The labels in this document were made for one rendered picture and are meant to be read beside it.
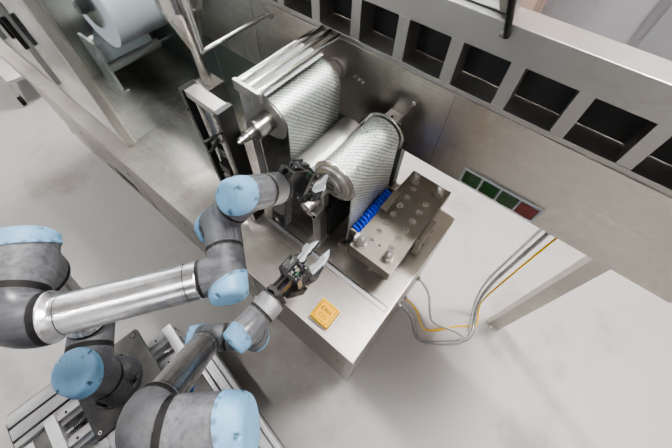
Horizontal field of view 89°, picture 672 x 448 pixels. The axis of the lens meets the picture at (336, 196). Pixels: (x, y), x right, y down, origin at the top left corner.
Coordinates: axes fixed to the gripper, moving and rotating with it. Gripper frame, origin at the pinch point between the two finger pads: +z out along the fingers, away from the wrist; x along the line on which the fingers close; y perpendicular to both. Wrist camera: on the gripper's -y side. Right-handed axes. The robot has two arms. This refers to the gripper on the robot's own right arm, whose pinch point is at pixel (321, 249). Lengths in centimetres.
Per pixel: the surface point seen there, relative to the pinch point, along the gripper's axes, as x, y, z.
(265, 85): 30.3, 36.5, 14.2
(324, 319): -11.3, -16.6, -12.2
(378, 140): 2.8, 21.5, 29.9
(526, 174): -36, 22, 46
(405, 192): -7.2, -6.0, 38.4
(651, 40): -65, -45, 294
